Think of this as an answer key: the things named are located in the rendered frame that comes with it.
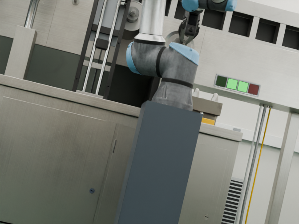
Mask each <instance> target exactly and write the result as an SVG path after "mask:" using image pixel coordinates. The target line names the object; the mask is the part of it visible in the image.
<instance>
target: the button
mask: <svg viewBox="0 0 299 224"><path fill-rule="evenodd" d="M202 122H203V123H206V124H211V125H214V122H215V121H214V120H210V119H207V118H202Z"/></svg>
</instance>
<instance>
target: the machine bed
mask: <svg viewBox="0 0 299 224"><path fill-rule="evenodd" d="M0 84H1V85H5V86H9V87H12V88H17V89H21V90H25V91H29V92H34V93H38V94H42V95H46V96H51V97H55V98H58V99H62V100H67V101H71V102H75V103H79V104H84V105H88V106H92V107H96V108H101V109H104V110H108V111H112V112H117V113H121V114H125V115H129V116H134V117H139V114H140V110H141V108H138V107H134V106H131V105H126V104H122V103H118V102H114V101H110V100H105V99H102V98H97V97H94V96H89V95H85V94H81V93H77V92H72V91H68V90H64V89H61V88H56V87H52V86H48V85H44V84H39V83H35V82H31V81H28V80H23V79H19V78H15V77H11V76H6V75H2V74H0ZM199 132H200V133H204V134H208V135H212V136H217V137H221V138H225V139H229V140H234V141H237V142H241V141H242V136H243V133H242V132H238V131H234V130H229V129H226V128H221V127H217V126H213V125H209V124H205V123H201V126H200V130H199Z"/></svg>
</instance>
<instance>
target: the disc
mask: <svg viewBox="0 0 299 224"><path fill-rule="evenodd" d="M175 34H179V33H178V31H174V32H171V33H170V34H168V35H167V37H166V38H165V41H166V44H165V46H166V47H167V42H168V40H169V38H170V37H171V36H172V35H175ZM191 48H192V49H194V41H193V40H192V41H191Z"/></svg>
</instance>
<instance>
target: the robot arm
mask: <svg viewBox="0 0 299 224"><path fill-rule="evenodd" d="M182 6H183V8H184V9H185V13H184V16H183V22H181V24H180V25H179V28H178V33H179V40H180V42H181V44H178V43H173V42H172V43H170V44H169V47H166V46H165V44H166V41H165V40H164V38H163V37H162V32H163V24H164V16H165V8H166V0H143V2H142V10H141V21H140V29H139V34H138V35H137V36H135V38H134V42H131V43H130V44H129V45H128V48H127V51H126V61H127V65H128V67H129V69H130V70H131V71H132V72H134V73H137V74H140V75H146V76H154V77H159V78H162V80H161V84H160V86H159V87H158V89H157V91H156V92H155V94H154V96H153V98H152V100H151V101H152V102H156V103H160V104H165V105H169V106H173V107H177V108H181V109H185V110H189V111H193V101H192V89H193V84H194V79H195V76H196V71H197V67H198V62H199V53H198V52H197V51H196V50H194V49H192V48H190V47H187V46H185V45H187V44H188V43H190V42H191V41H192V40H193V39H194V38H195V37H196V36H197V35H198V33H199V29H200V27H199V25H200V23H199V21H200V15H201V13H202V12H203V10H204V9H210V10H219V11H229V12H232V11H234V10H235V8H236V6H237V0H182ZM184 35H189V36H188V39H187V40H186V44H185V45H182V43H183V39H184Z"/></svg>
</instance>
